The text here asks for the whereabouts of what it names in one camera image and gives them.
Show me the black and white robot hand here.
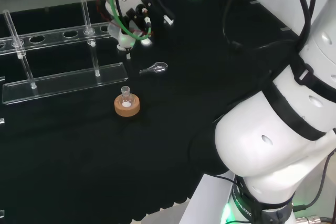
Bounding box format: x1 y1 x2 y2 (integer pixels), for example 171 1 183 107
104 0 153 51

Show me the clear acrylic funnel stand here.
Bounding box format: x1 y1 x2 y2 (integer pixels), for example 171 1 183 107
0 0 129 105

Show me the small glass round-bottom flask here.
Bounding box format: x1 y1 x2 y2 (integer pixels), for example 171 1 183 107
118 86 135 109

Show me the black bench cloth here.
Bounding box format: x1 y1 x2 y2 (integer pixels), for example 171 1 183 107
0 0 302 224

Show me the green cable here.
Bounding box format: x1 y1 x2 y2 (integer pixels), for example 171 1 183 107
110 0 153 42

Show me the thin red wire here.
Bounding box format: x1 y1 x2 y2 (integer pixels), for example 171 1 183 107
95 0 116 23

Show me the black cable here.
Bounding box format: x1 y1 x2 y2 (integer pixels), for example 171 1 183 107
292 149 336 212
222 0 319 52

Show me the cork ring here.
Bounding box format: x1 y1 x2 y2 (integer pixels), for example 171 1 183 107
114 95 141 118

